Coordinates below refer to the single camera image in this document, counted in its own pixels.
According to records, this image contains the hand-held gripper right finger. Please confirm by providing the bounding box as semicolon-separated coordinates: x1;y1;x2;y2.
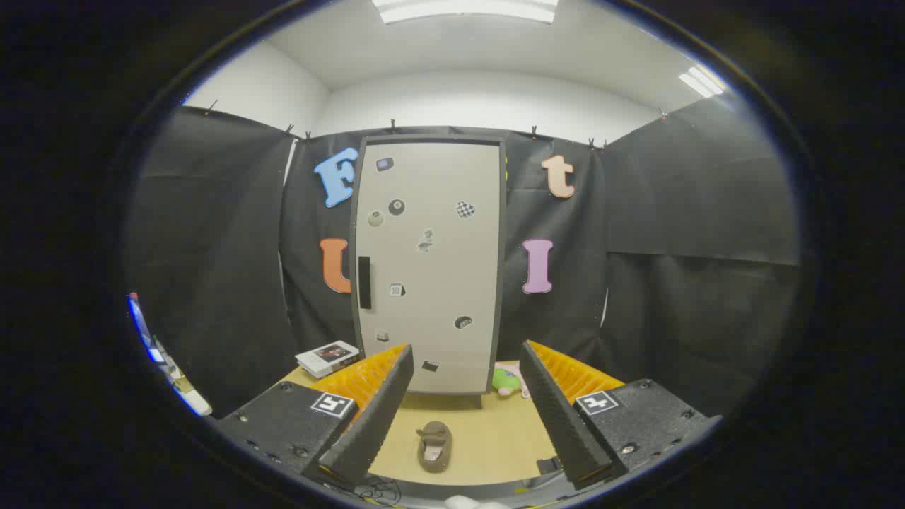
520;339;723;491

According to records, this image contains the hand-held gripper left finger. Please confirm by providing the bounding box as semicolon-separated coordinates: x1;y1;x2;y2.
212;343;415;488

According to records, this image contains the brown fuzzy slipper shoe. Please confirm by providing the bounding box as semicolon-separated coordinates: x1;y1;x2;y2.
416;421;453;473

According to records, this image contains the grey shoe cabinet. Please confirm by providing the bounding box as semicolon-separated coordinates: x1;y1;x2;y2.
349;134;508;409

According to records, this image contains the white book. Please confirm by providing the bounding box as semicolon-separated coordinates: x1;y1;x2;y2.
295;340;360;379

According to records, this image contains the black backdrop cloth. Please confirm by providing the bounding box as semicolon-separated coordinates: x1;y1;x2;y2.
126;95;803;418

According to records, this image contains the blue and white box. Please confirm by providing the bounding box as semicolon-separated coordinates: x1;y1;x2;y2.
127;292;167;365

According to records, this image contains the small ceiling light panel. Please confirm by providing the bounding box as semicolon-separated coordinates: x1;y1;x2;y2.
679;66;725;98

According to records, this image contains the long ceiling light panel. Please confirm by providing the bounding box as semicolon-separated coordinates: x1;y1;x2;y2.
373;0;559;25

